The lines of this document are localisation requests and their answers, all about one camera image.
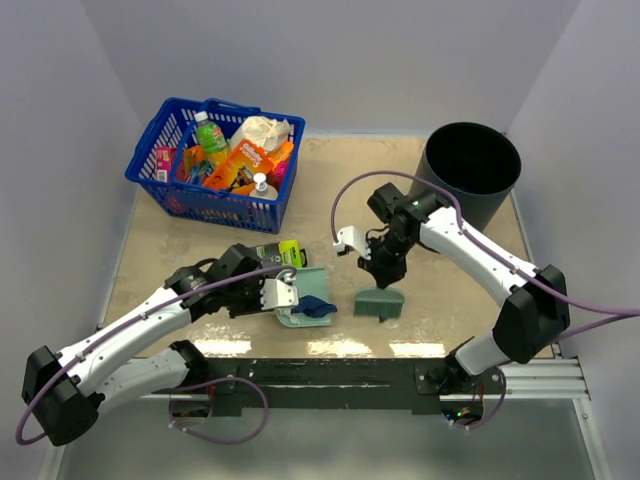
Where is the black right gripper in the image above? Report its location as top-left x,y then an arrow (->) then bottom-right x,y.
359,229 -> 417,288

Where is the teal hand brush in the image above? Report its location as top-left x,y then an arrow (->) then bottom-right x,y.
353,288 -> 405,322

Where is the dark blue paper scrap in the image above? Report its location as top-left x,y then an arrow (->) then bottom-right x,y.
291,295 -> 337,319

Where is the teal plastic dustpan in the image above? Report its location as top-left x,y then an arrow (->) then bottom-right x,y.
275,267 -> 337,328

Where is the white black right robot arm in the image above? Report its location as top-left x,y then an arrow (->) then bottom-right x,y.
358,183 -> 570,393

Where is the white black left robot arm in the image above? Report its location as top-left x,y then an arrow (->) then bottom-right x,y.
15,244 -> 273,446

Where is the green black razor box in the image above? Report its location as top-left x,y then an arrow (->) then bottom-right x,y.
254,240 -> 308,269

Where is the beige pump soap bottle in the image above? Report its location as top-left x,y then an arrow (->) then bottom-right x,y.
249,173 -> 278,201

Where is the orange razor package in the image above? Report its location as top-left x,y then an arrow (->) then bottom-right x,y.
203,140 -> 273,195

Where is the blue plastic shopping basket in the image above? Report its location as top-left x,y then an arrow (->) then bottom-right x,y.
123,96 -> 307,235

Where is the dark round trash bin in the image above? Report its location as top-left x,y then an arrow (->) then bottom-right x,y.
415,122 -> 522,231

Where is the colourful snack packet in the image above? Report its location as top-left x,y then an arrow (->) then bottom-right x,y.
179,145 -> 224,186

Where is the orange sponge package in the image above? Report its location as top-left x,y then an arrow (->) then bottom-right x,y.
268,141 -> 295,167

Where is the green drink bottle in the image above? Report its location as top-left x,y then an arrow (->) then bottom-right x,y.
194,111 -> 230,165

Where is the pink small box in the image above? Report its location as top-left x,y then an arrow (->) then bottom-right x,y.
155,146 -> 176,183

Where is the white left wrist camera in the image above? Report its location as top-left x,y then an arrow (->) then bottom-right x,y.
260,269 -> 299,311

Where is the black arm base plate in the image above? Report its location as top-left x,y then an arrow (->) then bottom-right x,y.
184,358 -> 504,416

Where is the aluminium table frame rail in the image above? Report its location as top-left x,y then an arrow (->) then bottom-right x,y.
39,358 -> 610,479

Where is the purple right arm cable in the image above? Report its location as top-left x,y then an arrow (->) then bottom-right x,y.
331,170 -> 640,431

